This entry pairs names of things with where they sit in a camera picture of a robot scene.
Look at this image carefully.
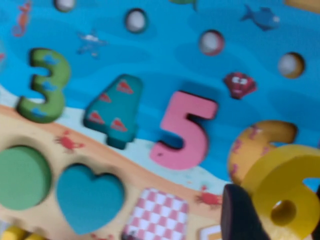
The teal wooden heart piece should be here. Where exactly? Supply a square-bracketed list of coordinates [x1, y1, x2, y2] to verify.
[56, 163, 126, 236]

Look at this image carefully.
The small yellow wooden piece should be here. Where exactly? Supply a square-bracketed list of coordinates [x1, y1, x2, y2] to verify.
[1, 224, 43, 240]

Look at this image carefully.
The green wooden circle piece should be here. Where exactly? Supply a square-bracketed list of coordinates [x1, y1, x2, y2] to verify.
[0, 146, 52, 212]

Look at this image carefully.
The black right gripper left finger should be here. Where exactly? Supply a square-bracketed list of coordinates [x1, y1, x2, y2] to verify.
[221, 183, 272, 240]

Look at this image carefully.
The pink wooden number five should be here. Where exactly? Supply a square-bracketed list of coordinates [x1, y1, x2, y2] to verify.
[149, 90, 219, 171]

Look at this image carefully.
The yellow wooden number six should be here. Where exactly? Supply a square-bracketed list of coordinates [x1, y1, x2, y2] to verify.
[241, 144, 320, 240]

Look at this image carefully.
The blue wooden number puzzle board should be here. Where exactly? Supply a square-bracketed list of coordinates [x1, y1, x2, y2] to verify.
[0, 0, 320, 240]

